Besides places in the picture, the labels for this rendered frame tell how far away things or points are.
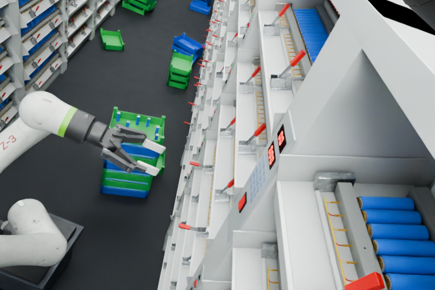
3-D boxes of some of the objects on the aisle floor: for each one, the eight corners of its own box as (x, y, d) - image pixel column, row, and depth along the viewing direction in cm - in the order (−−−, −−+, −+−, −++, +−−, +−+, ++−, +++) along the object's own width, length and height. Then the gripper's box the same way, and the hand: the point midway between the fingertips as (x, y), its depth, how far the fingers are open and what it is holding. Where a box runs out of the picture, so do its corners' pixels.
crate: (100, 193, 208) (100, 185, 203) (105, 169, 223) (106, 161, 218) (147, 199, 216) (149, 191, 211) (149, 175, 231) (151, 167, 226)
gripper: (99, 118, 107) (162, 145, 113) (72, 165, 90) (148, 195, 96) (106, 101, 103) (171, 131, 109) (79, 148, 86) (158, 180, 92)
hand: (153, 158), depth 102 cm, fingers open, 9 cm apart
